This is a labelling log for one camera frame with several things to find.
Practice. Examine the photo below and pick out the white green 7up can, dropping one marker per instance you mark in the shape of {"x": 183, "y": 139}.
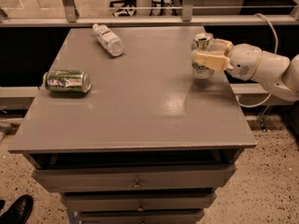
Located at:
{"x": 202, "y": 41}

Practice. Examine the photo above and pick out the black office chair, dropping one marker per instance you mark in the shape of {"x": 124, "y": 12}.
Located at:
{"x": 124, "y": 8}

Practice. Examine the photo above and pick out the grey drawer cabinet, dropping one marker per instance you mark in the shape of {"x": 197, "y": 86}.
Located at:
{"x": 148, "y": 144}

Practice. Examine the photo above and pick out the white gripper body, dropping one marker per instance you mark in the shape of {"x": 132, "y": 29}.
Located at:
{"x": 245, "y": 62}

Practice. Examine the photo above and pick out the clear plastic water bottle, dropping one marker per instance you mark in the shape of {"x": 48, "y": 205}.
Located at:
{"x": 108, "y": 40}

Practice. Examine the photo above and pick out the green soda can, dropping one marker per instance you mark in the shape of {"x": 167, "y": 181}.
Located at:
{"x": 67, "y": 80}

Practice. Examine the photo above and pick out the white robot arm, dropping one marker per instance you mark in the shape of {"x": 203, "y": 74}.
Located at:
{"x": 277, "y": 74}

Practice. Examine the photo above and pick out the black leather shoe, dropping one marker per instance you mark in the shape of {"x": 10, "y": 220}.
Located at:
{"x": 19, "y": 212}

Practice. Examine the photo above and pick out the metal window rail frame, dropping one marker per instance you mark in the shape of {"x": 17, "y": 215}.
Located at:
{"x": 84, "y": 13}

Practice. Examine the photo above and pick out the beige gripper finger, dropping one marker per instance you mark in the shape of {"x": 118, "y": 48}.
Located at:
{"x": 216, "y": 62}
{"x": 223, "y": 46}

